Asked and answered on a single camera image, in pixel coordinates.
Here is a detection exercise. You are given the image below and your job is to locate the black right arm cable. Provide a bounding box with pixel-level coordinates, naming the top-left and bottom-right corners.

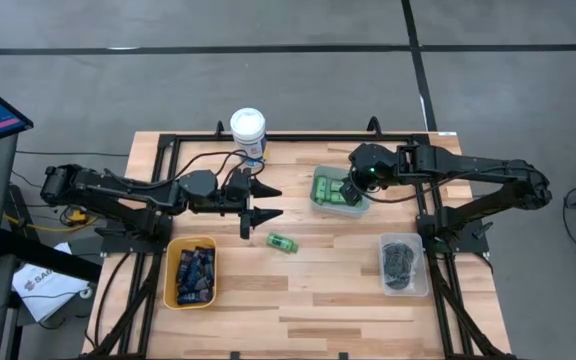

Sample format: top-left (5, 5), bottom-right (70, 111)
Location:
top-left (357, 168), bottom-right (469, 204)

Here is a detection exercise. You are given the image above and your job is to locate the yellow plastic bin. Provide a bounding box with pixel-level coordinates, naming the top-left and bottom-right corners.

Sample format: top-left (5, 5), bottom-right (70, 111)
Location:
top-left (162, 235), bottom-right (218, 311)

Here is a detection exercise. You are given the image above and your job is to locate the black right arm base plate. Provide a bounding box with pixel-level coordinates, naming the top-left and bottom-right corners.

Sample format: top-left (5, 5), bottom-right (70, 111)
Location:
top-left (416, 213), bottom-right (490, 254)

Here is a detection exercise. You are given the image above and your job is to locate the black diagonal stand bar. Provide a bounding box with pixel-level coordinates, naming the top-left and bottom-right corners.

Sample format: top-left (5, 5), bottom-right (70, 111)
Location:
top-left (0, 228), bottom-right (103, 284)

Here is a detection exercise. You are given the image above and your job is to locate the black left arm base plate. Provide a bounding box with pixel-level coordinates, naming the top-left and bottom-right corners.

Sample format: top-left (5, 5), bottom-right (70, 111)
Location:
top-left (95, 227), bottom-right (174, 254)

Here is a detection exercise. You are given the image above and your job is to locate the yellow cable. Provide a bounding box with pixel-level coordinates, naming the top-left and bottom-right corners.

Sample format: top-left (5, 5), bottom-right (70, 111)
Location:
top-left (2, 209), bottom-right (100, 234)

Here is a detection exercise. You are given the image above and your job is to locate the thin black floor cable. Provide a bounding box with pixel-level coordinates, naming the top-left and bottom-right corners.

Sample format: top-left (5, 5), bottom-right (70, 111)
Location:
top-left (15, 149), bottom-right (130, 158)

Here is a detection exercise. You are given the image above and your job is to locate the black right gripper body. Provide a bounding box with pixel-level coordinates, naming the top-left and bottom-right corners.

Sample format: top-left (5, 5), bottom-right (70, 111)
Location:
top-left (347, 143), bottom-right (404, 189)

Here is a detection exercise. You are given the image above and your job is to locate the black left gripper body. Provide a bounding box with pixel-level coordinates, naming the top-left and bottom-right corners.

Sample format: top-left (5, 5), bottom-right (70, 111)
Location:
top-left (217, 167), bottom-right (257, 240)

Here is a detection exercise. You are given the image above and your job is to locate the white wipes canister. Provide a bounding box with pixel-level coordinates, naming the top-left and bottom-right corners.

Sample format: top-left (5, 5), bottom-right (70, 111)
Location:
top-left (229, 107), bottom-right (269, 169)

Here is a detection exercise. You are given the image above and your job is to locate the black aluminium table frame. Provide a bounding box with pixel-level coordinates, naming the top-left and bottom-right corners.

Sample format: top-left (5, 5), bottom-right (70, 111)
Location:
top-left (80, 115), bottom-right (517, 360)

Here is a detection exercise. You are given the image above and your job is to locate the clear plastic container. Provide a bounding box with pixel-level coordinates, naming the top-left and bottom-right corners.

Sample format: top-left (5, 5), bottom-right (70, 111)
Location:
top-left (377, 232), bottom-right (430, 298)

